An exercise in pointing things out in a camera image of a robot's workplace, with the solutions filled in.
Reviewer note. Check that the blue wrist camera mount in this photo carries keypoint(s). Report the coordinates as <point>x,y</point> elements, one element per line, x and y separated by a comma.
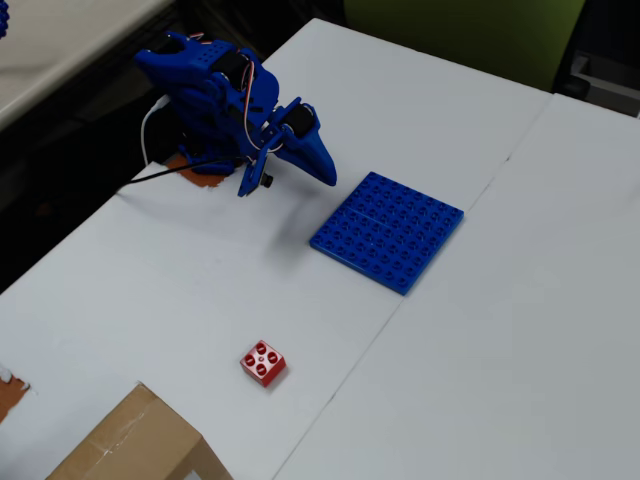
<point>250,177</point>

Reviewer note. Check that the red 2x2 building block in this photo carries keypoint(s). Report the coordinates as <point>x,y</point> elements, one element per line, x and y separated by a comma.
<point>262,362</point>

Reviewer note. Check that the blue beaded object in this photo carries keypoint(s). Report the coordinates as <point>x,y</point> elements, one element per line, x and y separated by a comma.
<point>4,20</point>

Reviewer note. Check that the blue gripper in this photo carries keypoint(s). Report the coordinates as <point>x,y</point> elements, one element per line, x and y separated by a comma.
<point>311,145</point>

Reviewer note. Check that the blue 8x8 building baseplate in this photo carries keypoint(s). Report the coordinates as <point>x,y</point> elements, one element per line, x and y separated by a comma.
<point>385,235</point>

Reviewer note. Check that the blue 3D-printed robot arm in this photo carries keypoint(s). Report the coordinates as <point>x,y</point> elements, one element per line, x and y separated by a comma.
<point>195,62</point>

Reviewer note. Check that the green partition panel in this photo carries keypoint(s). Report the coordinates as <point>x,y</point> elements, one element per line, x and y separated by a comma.
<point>475,35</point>

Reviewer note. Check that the white background table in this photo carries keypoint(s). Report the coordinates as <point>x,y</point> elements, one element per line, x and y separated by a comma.
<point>60,45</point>

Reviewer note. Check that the dark grey background furniture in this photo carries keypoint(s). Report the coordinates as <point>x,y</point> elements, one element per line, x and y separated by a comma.
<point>605,45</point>

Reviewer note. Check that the brown cardboard box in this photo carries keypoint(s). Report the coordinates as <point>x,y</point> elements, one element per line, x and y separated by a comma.
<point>130,440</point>

